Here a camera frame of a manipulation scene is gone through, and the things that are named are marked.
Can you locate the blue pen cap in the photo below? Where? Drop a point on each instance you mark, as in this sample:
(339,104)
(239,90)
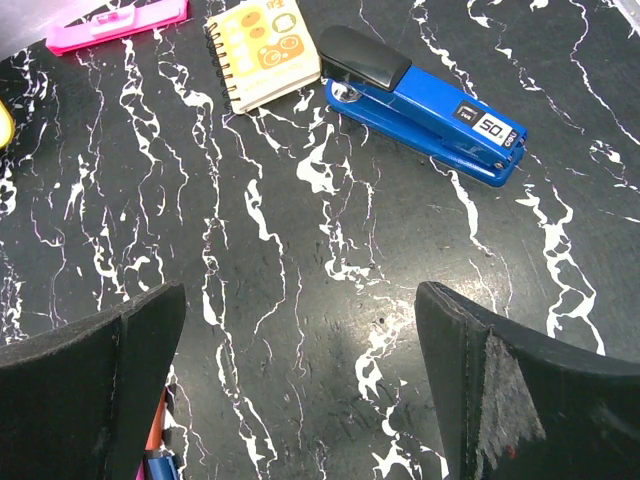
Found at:
(159,465)

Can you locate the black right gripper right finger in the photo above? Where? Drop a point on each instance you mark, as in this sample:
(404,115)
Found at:
(513,403)

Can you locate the yellow pen cap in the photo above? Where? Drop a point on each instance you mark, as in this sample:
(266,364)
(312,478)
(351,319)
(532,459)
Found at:
(7,126)

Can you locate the orange red pen cap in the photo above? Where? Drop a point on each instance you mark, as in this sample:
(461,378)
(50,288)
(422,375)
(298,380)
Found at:
(155,437)

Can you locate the small spiral notebook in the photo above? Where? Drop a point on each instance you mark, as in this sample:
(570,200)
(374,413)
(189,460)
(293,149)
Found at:
(264,51)

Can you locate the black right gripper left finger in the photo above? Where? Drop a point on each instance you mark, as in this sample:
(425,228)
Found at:
(78,402)

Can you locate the magenta pen cap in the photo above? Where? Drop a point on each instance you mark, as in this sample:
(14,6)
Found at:
(140,475)

